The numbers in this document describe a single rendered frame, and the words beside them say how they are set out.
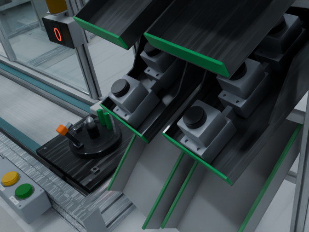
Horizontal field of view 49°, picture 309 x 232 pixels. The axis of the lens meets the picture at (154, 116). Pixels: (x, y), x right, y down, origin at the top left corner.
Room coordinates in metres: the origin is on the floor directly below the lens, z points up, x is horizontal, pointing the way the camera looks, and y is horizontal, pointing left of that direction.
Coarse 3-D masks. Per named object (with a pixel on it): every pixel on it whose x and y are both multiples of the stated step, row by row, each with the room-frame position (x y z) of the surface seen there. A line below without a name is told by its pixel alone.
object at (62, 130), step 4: (60, 124) 0.67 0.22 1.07; (68, 124) 0.67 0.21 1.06; (72, 124) 0.67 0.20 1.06; (60, 128) 0.66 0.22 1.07; (64, 128) 0.66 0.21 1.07; (68, 128) 0.66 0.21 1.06; (60, 132) 0.65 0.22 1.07; (64, 132) 0.65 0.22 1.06; (68, 132) 0.66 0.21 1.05; (68, 136) 0.66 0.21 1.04; (72, 136) 0.67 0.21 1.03; (72, 140) 0.66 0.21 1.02; (76, 140) 0.67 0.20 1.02; (76, 144) 0.67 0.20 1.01
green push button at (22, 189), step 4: (24, 184) 0.60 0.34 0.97; (28, 184) 0.59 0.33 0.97; (20, 188) 0.59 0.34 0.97; (24, 188) 0.58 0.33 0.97; (28, 188) 0.58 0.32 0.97; (32, 188) 0.59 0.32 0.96; (16, 192) 0.57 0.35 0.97; (20, 192) 0.57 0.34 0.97; (24, 192) 0.57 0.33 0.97; (28, 192) 0.57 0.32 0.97; (16, 196) 0.57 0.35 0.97; (20, 196) 0.56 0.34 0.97; (24, 196) 0.56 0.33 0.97
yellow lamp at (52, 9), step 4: (48, 0) 0.91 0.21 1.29; (52, 0) 0.91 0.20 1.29; (56, 0) 0.91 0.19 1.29; (60, 0) 0.91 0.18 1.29; (64, 0) 0.93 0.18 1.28; (48, 4) 0.91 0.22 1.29; (52, 4) 0.91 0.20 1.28; (56, 4) 0.91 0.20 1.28; (60, 4) 0.91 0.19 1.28; (64, 4) 0.92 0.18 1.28; (48, 8) 0.92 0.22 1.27; (52, 8) 0.91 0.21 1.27; (56, 8) 0.91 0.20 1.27; (60, 8) 0.91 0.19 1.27; (64, 8) 0.92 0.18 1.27; (52, 12) 0.91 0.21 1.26; (56, 12) 0.91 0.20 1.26
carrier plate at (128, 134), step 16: (48, 144) 0.74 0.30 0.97; (64, 144) 0.72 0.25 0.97; (128, 144) 0.67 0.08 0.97; (48, 160) 0.67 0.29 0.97; (64, 160) 0.66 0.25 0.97; (80, 160) 0.65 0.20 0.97; (96, 160) 0.64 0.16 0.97; (112, 160) 0.62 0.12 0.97; (80, 176) 0.59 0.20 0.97; (96, 176) 0.58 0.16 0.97
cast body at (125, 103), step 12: (120, 84) 0.46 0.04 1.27; (132, 84) 0.45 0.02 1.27; (156, 84) 0.49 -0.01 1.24; (120, 96) 0.44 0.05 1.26; (132, 96) 0.44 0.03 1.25; (144, 96) 0.45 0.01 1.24; (156, 96) 0.46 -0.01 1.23; (120, 108) 0.46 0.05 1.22; (132, 108) 0.44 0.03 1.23; (144, 108) 0.45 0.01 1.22; (132, 120) 0.43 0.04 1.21
